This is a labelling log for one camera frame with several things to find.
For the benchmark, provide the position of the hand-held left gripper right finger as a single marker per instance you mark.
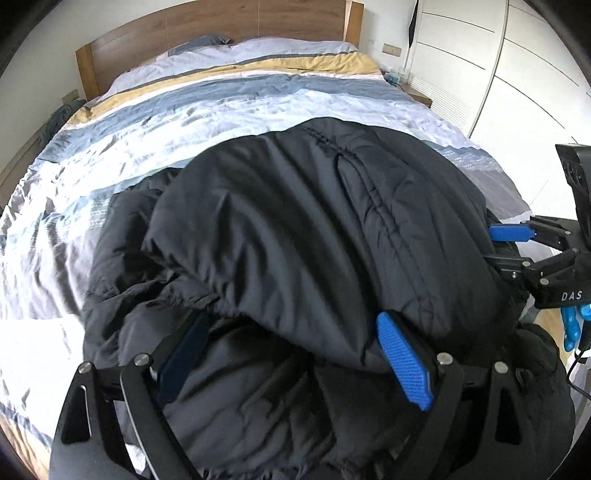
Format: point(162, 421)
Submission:
point(406, 364)

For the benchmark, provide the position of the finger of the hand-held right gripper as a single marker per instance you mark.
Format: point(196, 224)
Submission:
point(508, 233)
point(531, 274)

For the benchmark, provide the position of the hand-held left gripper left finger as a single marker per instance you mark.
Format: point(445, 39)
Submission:
point(182, 360)

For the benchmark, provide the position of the black puffer coat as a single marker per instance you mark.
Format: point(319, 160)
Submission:
point(286, 240)

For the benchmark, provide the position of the person's right hand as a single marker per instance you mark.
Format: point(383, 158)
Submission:
point(572, 325)

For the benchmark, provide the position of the white wardrobe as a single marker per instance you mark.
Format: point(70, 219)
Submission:
point(498, 69)

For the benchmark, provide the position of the wooden nightstand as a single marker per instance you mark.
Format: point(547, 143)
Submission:
point(413, 90)

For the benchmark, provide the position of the bed with striped duvet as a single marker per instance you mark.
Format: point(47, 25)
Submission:
point(184, 101)

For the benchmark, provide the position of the dark grey cloth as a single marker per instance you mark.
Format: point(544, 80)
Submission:
point(60, 120)

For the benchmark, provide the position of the dark blue pillow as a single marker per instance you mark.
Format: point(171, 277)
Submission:
point(203, 44)

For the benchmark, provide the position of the wooden bed headboard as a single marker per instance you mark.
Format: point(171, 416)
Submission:
point(207, 23)

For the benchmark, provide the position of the wall socket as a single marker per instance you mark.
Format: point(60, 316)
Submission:
point(391, 49)

